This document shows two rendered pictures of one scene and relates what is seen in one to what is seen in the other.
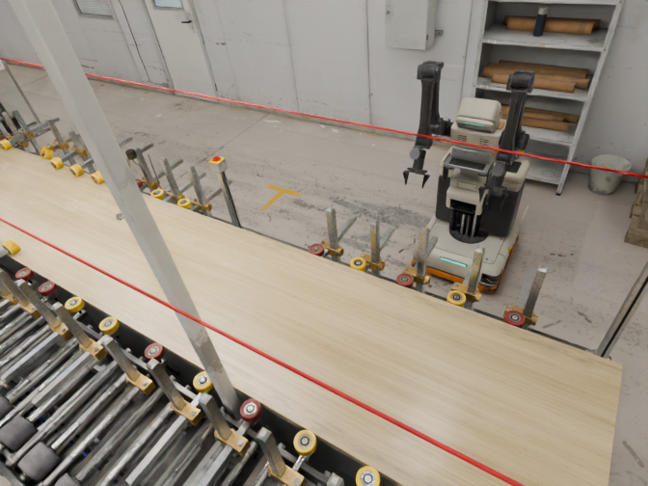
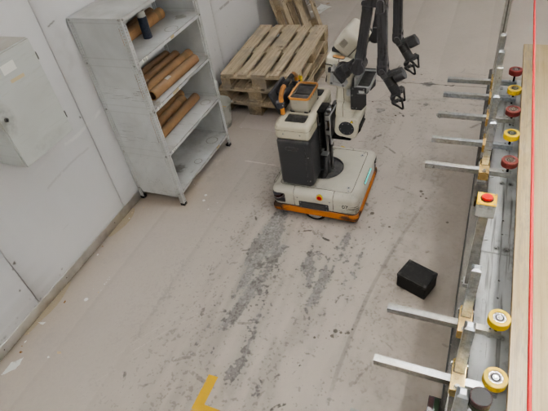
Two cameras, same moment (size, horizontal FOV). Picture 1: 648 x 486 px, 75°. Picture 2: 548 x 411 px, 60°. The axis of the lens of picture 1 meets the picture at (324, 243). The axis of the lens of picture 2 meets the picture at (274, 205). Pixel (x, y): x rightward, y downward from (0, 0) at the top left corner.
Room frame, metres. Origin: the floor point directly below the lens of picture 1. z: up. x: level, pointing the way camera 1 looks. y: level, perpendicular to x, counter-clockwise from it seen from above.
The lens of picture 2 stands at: (3.15, 1.68, 2.50)
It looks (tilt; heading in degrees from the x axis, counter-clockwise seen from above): 41 degrees down; 262
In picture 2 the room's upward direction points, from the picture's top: 10 degrees counter-clockwise
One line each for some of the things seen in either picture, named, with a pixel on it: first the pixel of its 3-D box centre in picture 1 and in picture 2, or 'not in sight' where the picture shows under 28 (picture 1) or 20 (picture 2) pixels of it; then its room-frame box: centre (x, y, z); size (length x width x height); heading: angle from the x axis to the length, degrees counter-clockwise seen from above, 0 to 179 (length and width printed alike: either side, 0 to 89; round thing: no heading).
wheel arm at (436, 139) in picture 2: (376, 252); (470, 143); (1.67, -0.27, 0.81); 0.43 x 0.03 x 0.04; 143
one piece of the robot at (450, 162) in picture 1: (468, 168); (361, 85); (2.08, -0.90, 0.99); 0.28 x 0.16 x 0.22; 53
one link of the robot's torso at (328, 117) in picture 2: (477, 202); (346, 120); (2.14, -1.02, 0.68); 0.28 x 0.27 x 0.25; 53
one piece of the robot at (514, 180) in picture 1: (478, 189); (310, 131); (2.38, -1.13, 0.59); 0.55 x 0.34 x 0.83; 53
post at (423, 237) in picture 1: (421, 265); (492, 103); (1.43, -0.46, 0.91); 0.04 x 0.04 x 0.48; 53
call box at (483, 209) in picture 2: (218, 165); (485, 205); (2.17, 0.54, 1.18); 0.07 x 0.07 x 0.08; 53
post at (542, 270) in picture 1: (529, 306); (497, 68); (1.13, -0.86, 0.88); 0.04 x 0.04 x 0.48; 53
